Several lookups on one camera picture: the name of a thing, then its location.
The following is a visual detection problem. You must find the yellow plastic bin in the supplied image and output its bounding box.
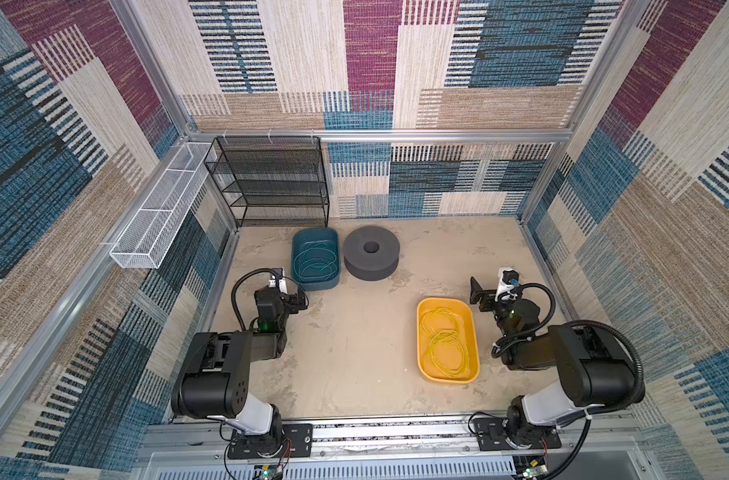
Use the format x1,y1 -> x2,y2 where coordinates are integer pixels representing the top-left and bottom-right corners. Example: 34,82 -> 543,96
417,297 -> 481,385

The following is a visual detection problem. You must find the yellow cable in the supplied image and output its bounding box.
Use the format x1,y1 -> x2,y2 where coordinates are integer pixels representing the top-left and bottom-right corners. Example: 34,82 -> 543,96
419,307 -> 472,378

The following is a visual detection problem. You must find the grey perforated cable spool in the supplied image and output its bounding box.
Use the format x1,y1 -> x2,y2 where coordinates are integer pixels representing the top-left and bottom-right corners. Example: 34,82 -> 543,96
344,225 -> 401,281

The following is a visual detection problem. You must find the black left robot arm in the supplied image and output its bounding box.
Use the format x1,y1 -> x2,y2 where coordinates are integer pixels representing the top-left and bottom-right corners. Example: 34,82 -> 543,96
170,268 -> 308,459

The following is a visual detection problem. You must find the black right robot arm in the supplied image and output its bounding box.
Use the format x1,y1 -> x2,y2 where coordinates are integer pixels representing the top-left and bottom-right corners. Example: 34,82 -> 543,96
467,268 -> 646,479

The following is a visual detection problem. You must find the teal plastic bin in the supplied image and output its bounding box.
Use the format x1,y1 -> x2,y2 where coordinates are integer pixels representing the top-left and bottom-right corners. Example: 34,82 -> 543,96
290,228 -> 340,291

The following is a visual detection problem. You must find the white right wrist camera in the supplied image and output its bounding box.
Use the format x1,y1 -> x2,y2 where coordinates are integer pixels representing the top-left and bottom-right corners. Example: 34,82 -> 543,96
496,267 -> 520,303

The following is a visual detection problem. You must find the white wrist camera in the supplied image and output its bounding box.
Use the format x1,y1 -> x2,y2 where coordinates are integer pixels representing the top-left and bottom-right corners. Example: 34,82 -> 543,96
496,267 -> 520,303
268,267 -> 288,294

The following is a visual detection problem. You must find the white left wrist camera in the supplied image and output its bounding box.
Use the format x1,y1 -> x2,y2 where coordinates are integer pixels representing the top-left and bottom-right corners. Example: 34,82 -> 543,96
268,267 -> 288,294

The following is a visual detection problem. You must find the green cable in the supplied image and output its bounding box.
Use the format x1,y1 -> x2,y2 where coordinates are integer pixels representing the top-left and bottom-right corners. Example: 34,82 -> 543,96
294,239 -> 340,283

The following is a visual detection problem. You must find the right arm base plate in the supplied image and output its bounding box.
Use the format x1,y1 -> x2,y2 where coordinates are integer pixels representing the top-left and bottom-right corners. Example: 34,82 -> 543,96
471,416 -> 562,452

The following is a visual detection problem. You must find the black wire mesh shelf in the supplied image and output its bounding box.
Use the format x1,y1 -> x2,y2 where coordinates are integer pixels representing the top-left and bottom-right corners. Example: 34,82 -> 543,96
204,136 -> 330,228

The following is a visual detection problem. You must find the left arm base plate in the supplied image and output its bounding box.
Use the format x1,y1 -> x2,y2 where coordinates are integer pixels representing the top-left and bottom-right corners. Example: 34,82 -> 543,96
226,423 -> 314,460

